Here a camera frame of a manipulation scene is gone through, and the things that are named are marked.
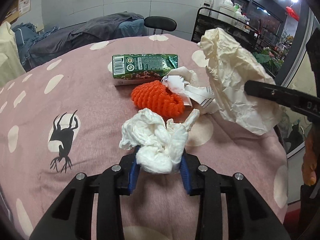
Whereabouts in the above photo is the massage bed dark blanket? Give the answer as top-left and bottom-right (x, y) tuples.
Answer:
(12, 11), (144, 72)

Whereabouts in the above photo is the white paper bag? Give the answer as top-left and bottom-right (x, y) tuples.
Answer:
(199, 28), (282, 135)

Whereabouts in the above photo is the crumpled receipt paper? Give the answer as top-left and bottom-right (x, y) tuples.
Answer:
(161, 67), (219, 114)

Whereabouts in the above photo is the green drink carton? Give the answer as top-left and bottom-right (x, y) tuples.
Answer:
(112, 54), (178, 86)

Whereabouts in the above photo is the person's right hand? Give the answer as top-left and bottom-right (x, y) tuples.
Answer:
(302, 124), (319, 186)

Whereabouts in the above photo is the wall poster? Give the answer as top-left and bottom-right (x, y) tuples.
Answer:
(18, 0), (31, 17)

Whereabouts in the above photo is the cream garment hanging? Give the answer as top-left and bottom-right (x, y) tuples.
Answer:
(0, 22), (26, 87)

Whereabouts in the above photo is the pink polka dot bedsheet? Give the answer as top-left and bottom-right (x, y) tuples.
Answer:
(1, 34), (287, 239)

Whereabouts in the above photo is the white pump bottle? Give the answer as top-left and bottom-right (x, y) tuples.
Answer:
(200, 0), (213, 16)

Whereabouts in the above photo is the black tiered trolley cart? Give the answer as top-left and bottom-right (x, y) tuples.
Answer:
(190, 6), (261, 53)

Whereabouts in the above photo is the white tissue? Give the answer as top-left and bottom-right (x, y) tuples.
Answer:
(119, 108), (200, 174)

